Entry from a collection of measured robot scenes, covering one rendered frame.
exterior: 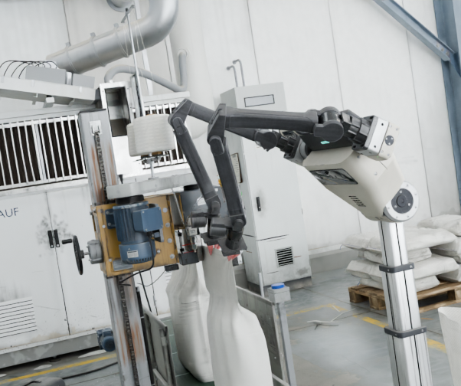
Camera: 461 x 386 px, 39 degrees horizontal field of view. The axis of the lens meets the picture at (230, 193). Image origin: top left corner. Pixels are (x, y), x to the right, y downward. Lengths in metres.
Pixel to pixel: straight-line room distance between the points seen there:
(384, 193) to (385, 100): 5.73
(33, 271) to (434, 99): 5.26
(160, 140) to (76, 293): 3.11
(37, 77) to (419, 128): 4.81
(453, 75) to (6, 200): 5.55
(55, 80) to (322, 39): 3.58
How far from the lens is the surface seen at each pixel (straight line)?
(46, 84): 5.33
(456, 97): 8.65
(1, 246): 5.63
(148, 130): 2.76
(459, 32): 8.45
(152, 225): 2.69
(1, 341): 5.74
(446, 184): 8.58
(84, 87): 5.35
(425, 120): 8.45
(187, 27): 6.29
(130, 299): 3.02
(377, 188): 2.43
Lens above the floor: 1.46
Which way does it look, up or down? 3 degrees down
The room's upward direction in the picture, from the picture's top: 9 degrees counter-clockwise
